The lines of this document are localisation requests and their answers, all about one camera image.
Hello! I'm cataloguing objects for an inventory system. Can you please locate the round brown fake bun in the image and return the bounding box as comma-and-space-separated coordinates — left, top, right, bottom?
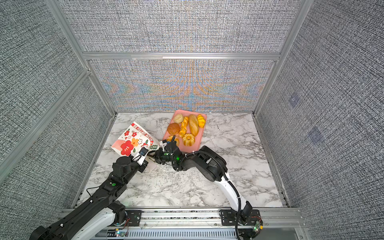
167, 123, 181, 135

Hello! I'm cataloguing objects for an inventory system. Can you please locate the pink plastic tray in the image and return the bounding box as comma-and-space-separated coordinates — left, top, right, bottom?
163, 110, 207, 153

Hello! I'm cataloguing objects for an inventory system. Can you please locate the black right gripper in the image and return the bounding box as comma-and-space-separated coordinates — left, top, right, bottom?
148, 148, 177, 166

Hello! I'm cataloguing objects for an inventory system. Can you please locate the pale round fake bun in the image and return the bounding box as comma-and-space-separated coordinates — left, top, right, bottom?
173, 114, 184, 124

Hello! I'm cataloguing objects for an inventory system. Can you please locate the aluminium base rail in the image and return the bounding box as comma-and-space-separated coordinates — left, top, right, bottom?
73, 207, 311, 240

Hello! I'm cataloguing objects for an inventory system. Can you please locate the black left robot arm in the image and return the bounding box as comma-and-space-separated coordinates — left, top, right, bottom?
30, 156, 148, 240

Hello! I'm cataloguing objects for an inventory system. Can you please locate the long orange fake bread loaf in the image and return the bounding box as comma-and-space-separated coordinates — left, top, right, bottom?
189, 115, 199, 137

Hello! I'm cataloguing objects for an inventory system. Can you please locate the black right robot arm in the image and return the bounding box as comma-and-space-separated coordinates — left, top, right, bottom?
154, 142, 253, 225

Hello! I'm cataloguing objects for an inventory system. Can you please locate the yellow striped oval fake bread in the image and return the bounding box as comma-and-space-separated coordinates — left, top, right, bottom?
197, 115, 206, 129

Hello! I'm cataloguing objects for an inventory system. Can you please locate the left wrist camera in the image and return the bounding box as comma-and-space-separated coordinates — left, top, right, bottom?
137, 146, 149, 166

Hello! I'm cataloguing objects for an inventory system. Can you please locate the yellow twisted fake bread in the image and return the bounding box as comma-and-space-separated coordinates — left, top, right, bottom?
179, 117, 189, 138

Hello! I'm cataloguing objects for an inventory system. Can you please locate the white floral paper bag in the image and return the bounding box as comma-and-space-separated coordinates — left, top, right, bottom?
111, 122, 162, 173

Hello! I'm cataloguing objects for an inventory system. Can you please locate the small yellow fake bread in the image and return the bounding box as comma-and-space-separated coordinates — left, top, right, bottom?
183, 133, 195, 147

